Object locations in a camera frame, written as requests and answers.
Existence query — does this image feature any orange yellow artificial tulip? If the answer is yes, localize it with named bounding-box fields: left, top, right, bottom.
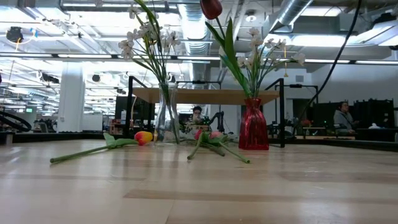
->
left=49, top=131, right=154, bottom=164

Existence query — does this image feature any white blossom spray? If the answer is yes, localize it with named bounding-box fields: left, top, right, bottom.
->
left=236, top=27, right=307, bottom=100
left=118, top=0, right=182, bottom=144

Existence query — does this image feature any pink artificial tulip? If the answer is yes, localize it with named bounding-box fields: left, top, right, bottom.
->
left=210, top=129, right=251, bottom=165

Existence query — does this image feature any dark red artificial tulip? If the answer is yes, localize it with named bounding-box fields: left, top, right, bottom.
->
left=200, top=0, right=252, bottom=100

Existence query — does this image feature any wooden shelf with black legs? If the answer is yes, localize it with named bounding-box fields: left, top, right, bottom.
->
left=123, top=75, right=285, bottom=149

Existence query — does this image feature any black round ceiling fixture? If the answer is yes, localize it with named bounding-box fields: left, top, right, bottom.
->
left=6, top=26, right=24, bottom=44

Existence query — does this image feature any long ceiling light strip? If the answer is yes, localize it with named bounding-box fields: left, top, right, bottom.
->
left=303, top=58, right=398, bottom=65
left=0, top=53, right=113, bottom=59

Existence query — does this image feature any black background screen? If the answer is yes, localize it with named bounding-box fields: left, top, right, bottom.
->
left=114, top=95, right=155, bottom=122

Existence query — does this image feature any clear glass vase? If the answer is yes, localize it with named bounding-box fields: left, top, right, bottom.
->
left=154, top=82, right=181, bottom=144

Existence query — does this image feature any person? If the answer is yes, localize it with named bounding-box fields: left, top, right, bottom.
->
left=185, top=105, right=210, bottom=133
left=333, top=101, right=359, bottom=135

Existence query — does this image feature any red ribbed glass vase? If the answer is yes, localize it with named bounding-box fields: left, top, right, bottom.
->
left=238, top=98, right=270, bottom=151

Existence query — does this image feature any black partition panel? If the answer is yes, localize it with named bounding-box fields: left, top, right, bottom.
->
left=353, top=98, right=396, bottom=130

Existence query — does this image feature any black aluminium rig frame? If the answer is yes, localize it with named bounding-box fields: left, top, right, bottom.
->
left=0, top=130, right=398, bottom=153

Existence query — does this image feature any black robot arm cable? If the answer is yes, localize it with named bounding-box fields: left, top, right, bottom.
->
left=292, top=0, right=364, bottom=134

